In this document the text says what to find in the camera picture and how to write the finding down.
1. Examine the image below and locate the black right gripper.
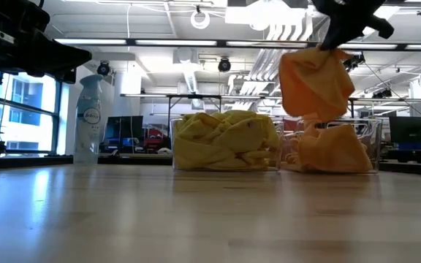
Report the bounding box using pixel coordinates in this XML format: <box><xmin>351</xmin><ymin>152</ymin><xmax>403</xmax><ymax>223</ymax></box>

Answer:
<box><xmin>311</xmin><ymin>0</ymin><xmax>395</xmax><ymax>52</ymax></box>

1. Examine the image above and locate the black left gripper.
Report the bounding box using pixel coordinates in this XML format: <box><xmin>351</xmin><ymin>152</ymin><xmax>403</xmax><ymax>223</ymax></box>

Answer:
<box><xmin>0</xmin><ymin>0</ymin><xmax>93</xmax><ymax>85</ymax></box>

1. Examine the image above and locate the large glass window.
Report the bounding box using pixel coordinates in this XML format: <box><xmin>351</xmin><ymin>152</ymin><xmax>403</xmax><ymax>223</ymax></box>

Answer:
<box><xmin>0</xmin><ymin>71</ymin><xmax>64</xmax><ymax>156</ymax></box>

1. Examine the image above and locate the pale blue air freshener bottle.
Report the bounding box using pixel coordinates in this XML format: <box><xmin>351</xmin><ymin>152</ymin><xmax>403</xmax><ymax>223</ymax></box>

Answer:
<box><xmin>73</xmin><ymin>74</ymin><xmax>105</xmax><ymax>165</ymax></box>

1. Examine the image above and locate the white ceiling air unit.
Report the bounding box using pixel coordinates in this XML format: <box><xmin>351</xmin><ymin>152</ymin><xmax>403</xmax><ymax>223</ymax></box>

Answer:
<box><xmin>224</xmin><ymin>0</ymin><xmax>319</xmax><ymax>32</ymax></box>

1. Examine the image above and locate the black computer monitor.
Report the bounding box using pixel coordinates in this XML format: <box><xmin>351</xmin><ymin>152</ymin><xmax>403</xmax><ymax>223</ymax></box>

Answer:
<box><xmin>389</xmin><ymin>116</ymin><xmax>421</xmax><ymax>144</ymax></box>
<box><xmin>106</xmin><ymin>115</ymin><xmax>144</xmax><ymax>142</ymax></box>

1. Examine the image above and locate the black framed background table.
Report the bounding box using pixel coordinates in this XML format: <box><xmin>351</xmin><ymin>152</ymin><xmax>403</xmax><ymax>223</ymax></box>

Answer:
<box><xmin>121</xmin><ymin>93</ymin><xmax>283</xmax><ymax>121</ymax></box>

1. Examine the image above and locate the clear plastic basket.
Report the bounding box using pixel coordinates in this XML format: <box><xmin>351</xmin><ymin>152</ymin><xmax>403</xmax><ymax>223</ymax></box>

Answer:
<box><xmin>170</xmin><ymin>115</ymin><xmax>283</xmax><ymax>172</ymax></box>
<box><xmin>281</xmin><ymin>117</ymin><xmax>384</xmax><ymax>175</ymax></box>

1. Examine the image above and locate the red background bin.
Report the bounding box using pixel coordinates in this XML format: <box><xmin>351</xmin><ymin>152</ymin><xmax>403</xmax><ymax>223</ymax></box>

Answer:
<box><xmin>143</xmin><ymin>127</ymin><xmax>168</xmax><ymax>150</ymax></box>

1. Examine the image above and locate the black beam with light strips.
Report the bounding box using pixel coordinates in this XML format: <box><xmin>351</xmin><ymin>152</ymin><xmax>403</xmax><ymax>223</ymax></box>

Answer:
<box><xmin>53</xmin><ymin>37</ymin><xmax>421</xmax><ymax>51</ymax></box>

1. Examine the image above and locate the round black ceiling camera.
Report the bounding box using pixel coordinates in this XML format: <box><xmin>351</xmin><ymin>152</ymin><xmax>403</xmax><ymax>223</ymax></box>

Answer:
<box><xmin>217</xmin><ymin>57</ymin><xmax>232</xmax><ymax>73</ymax></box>
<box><xmin>96</xmin><ymin>60</ymin><xmax>111</xmax><ymax>77</ymax></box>

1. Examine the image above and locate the black aluminium table frame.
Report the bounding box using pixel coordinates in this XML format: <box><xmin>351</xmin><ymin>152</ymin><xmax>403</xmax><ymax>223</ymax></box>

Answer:
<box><xmin>0</xmin><ymin>153</ymin><xmax>421</xmax><ymax>178</ymax></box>

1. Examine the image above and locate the white ring light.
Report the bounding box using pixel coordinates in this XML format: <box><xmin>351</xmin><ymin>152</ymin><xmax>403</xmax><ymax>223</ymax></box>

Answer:
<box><xmin>190</xmin><ymin>9</ymin><xmax>211</xmax><ymax>30</ymax></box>

